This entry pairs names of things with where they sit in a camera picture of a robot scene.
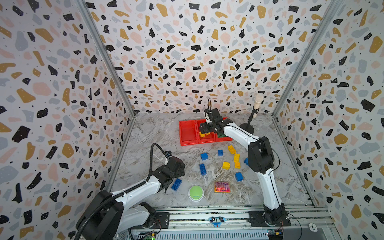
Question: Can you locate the left red bin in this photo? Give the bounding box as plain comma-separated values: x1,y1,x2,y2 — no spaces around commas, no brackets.
179,120,198,146

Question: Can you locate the middle red bin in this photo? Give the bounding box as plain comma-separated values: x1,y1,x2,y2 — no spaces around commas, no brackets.
195,119,215,144

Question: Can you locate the right red bin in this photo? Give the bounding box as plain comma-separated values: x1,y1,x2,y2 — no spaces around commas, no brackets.
212,117,233,143

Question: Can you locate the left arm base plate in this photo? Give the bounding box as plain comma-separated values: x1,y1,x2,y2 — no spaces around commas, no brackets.
141,212,170,230

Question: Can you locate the blue long brick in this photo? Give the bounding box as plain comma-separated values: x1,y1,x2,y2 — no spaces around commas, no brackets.
171,178,182,192
199,164,207,176

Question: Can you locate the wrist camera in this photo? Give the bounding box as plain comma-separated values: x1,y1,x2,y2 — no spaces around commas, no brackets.
165,151,172,159
204,108,214,122

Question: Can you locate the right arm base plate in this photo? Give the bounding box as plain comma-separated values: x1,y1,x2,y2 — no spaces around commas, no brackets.
248,211,292,228

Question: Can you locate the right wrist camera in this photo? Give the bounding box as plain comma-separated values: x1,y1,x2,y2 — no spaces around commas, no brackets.
204,108,214,122

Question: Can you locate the yellow upright brick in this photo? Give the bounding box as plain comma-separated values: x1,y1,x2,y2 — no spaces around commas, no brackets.
234,154,240,163

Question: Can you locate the wooden microphone on black stand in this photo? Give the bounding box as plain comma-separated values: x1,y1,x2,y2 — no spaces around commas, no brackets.
238,93,264,135

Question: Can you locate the blue square brick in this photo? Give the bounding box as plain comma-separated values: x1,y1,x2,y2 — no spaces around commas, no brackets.
235,172,244,182
201,153,209,161

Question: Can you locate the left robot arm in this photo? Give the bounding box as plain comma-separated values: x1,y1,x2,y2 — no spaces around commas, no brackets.
74,156,185,240

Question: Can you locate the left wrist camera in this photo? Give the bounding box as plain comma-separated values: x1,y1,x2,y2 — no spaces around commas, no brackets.
165,151,172,159

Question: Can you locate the blue square brick front right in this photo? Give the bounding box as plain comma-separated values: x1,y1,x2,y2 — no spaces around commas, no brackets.
235,172,244,182

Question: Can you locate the blue long brick front left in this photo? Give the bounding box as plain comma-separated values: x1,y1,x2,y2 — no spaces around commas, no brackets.
171,178,182,192

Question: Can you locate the green push button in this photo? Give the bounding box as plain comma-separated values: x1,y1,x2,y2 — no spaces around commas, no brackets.
188,185,204,202

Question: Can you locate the yellow long brick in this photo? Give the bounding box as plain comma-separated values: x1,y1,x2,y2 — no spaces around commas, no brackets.
228,145,237,155

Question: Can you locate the colourful card box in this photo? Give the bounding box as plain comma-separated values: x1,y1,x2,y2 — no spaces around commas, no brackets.
214,181,231,193

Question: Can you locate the yellow brick near bins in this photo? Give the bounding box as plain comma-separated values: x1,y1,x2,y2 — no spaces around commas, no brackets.
199,132,210,138

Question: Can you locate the yellow square brick centre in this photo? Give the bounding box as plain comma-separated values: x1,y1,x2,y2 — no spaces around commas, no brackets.
222,162,231,170

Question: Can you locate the blue long brick centre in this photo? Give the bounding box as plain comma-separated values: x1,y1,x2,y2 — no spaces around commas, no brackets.
199,164,207,176

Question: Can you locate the blue square brick centre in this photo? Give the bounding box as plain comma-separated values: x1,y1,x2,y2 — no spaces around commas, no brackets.
201,153,209,161

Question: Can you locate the red bin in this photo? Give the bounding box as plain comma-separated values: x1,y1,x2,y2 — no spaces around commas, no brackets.
179,120,198,146
195,119,215,144
212,117,233,143

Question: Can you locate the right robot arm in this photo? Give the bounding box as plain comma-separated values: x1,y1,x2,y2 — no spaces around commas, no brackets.
200,108,287,226

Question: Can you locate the blue clip on rail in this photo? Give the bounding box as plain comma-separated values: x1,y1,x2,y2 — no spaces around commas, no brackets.
209,217,226,228

